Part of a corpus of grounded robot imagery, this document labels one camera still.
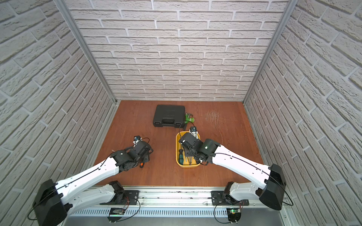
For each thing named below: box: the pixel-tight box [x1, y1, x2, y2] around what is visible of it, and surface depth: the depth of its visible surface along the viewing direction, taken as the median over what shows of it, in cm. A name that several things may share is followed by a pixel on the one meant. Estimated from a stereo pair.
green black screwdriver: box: [178, 148, 184, 166], surface depth 88 cm
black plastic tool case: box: [152, 104, 186, 129], surface depth 105 cm
